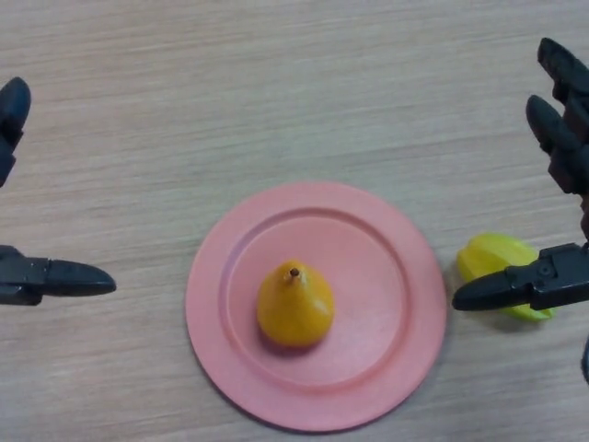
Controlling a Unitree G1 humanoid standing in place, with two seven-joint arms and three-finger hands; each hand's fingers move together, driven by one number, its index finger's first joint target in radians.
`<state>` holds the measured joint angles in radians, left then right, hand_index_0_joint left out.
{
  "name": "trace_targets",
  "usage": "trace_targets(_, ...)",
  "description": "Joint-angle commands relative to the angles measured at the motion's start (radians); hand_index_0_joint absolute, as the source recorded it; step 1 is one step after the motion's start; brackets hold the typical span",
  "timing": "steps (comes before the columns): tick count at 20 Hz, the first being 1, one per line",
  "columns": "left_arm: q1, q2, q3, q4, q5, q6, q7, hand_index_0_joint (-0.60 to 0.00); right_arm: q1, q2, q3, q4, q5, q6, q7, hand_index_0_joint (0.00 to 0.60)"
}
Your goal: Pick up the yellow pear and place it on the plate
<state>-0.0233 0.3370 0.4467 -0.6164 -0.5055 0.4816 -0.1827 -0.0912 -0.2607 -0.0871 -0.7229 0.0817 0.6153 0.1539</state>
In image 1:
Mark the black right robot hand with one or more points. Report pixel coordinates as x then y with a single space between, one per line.
557 276

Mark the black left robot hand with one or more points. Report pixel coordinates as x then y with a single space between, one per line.
27 278

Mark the yellow pear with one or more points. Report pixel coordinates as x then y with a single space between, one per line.
294 308

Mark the pink round plate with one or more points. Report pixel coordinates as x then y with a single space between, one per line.
377 322

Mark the yellow-green starfruit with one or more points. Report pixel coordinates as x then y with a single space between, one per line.
488 255

